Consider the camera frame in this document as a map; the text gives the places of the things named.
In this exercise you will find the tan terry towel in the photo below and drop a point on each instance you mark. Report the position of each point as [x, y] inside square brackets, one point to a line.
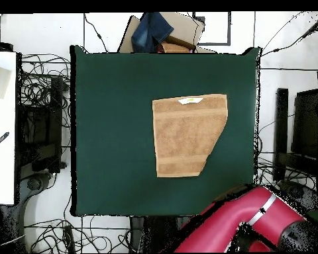
[185, 135]

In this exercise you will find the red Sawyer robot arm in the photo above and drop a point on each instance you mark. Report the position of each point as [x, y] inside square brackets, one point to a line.
[222, 225]

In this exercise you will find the dark green table cloth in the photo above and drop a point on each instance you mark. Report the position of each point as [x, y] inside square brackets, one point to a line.
[116, 92]

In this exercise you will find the blue denim jeans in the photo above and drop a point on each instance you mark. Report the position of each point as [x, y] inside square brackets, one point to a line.
[151, 31]

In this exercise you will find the brown cardboard box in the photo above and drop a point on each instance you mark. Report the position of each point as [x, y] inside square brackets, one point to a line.
[182, 26]

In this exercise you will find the black power strip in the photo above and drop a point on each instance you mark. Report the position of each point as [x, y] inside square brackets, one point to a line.
[69, 238]

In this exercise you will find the black striped stick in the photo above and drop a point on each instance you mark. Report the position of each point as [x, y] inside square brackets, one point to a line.
[0, 141]

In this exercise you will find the white side table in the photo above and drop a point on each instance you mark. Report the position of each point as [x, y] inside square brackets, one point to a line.
[2, 172]

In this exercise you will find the black metal frame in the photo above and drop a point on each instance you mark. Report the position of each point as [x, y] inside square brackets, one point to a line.
[55, 105]
[282, 119]

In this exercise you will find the grey square frame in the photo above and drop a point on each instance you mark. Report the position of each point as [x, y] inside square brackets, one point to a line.
[229, 29]

